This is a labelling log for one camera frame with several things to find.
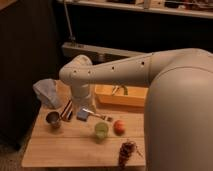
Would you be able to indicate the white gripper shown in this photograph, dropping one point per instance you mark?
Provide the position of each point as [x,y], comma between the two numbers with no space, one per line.
[82,97]

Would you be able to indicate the red apple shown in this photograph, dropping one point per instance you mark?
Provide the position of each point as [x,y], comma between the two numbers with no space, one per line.
[119,127]

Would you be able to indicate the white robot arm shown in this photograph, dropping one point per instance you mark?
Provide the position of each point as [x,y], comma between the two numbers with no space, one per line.
[178,115]

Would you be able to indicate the metal cup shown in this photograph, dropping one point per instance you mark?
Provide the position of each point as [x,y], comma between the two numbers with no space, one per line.
[53,119]

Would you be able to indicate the green plastic cup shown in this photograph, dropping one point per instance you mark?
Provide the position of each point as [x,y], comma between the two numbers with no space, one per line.
[101,130]

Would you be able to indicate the blue sponge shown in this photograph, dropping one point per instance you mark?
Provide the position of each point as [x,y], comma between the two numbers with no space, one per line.
[82,115]

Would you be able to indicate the striped chocolate bar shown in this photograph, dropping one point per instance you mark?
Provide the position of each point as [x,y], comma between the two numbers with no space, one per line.
[67,112]

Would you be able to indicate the crumpled blue cloth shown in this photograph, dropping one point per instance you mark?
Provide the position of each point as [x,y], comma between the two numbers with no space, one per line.
[45,90]

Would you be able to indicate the metal object in bin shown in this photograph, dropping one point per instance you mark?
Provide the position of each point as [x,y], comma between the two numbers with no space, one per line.
[119,88]

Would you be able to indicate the yellow plastic bin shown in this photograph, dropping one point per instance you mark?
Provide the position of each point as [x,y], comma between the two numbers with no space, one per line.
[136,96]

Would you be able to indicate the pine cone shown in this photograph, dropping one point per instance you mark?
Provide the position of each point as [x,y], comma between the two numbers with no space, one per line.
[126,151]

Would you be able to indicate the grey shelf rail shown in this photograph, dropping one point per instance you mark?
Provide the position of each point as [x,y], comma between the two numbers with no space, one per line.
[96,53]

